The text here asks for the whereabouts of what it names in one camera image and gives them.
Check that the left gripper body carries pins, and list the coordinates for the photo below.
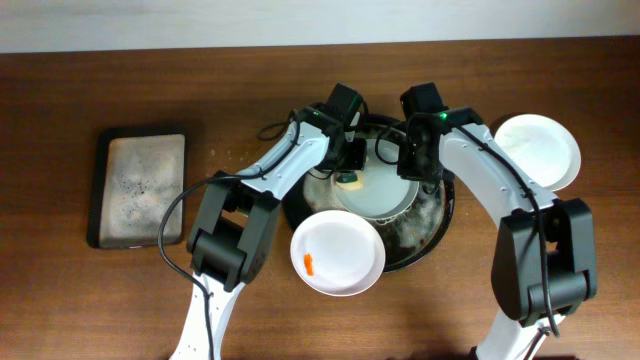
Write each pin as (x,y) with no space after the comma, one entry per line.
(353,156)

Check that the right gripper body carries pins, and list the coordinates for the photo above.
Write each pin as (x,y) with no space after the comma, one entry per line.
(413,163)

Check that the pale blue plate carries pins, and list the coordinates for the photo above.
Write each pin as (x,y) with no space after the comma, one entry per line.
(384,194)

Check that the green yellow sponge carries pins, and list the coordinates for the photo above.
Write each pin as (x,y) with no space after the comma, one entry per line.
(349,181)

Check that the white plate top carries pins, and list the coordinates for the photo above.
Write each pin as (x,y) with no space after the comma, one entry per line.
(543,148)

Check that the white plate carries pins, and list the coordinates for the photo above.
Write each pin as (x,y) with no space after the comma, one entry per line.
(337,253)
(543,148)

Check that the white plate bottom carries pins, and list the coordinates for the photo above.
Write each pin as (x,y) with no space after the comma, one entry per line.
(337,253)

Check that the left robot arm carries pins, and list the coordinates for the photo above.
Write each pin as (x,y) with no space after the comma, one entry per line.
(235,225)

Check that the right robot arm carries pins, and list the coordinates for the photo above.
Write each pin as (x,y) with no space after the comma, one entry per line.
(544,265)

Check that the black round tray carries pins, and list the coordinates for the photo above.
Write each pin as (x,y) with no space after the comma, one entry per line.
(407,236)

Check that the black rectangular soapy tray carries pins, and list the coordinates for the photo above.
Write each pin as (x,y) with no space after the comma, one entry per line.
(138,172)

